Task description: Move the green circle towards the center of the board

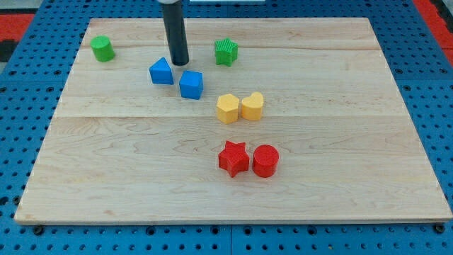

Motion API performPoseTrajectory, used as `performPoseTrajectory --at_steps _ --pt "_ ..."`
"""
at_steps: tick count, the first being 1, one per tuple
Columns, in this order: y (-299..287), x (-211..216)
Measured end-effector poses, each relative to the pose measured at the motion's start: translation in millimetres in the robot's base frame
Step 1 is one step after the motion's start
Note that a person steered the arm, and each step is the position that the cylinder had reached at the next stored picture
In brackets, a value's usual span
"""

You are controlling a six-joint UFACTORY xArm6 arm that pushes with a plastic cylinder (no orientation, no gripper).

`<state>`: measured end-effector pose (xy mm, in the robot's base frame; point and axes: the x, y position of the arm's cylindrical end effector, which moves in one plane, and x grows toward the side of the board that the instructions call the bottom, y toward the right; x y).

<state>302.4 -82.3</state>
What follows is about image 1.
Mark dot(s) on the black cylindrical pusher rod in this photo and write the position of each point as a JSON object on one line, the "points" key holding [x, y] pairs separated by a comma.
{"points": [[172, 12]]}

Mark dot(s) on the light wooden board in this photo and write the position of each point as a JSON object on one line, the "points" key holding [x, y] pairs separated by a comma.
{"points": [[300, 122]]}

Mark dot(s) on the red star block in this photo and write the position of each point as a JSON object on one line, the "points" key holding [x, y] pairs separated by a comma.
{"points": [[234, 158]]}

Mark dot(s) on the yellow heart block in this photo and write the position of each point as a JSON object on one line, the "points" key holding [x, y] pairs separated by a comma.
{"points": [[252, 106]]}

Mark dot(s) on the yellow hexagon block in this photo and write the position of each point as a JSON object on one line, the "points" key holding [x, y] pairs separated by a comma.
{"points": [[227, 108]]}

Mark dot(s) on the red cylinder block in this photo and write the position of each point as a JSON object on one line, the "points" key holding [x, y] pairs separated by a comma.
{"points": [[265, 160]]}

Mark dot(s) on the green star block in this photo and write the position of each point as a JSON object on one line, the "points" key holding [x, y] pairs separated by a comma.
{"points": [[225, 51]]}

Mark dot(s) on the blue cube block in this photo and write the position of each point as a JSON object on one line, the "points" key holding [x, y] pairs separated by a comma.
{"points": [[191, 84]]}

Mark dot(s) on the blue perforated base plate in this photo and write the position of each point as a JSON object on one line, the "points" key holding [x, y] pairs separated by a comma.
{"points": [[35, 75]]}

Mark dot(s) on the green cylinder block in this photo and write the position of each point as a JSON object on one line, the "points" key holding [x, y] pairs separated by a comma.
{"points": [[102, 48]]}

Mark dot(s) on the blue triangle block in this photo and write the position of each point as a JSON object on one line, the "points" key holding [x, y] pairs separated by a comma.
{"points": [[161, 72]]}

